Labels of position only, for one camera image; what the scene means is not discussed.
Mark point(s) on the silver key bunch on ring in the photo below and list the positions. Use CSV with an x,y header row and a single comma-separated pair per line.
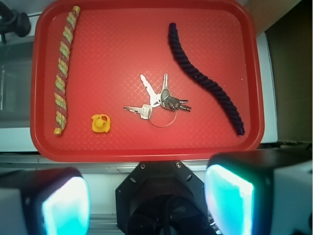
x,y
163,99

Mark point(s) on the grey sink faucet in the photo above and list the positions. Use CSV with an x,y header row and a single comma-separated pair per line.
x,y
12,21

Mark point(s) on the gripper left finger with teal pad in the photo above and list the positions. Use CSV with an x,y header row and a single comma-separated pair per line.
x,y
44,202

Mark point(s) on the yellow rubber duck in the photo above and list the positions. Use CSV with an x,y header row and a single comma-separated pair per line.
x,y
101,123

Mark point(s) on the red plastic tray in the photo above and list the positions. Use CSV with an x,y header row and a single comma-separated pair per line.
x,y
87,59

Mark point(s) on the steel sink basin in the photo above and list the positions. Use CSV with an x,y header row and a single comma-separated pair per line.
x,y
15,85

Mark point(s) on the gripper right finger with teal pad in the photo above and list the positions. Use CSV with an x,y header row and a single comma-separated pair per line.
x,y
261,192

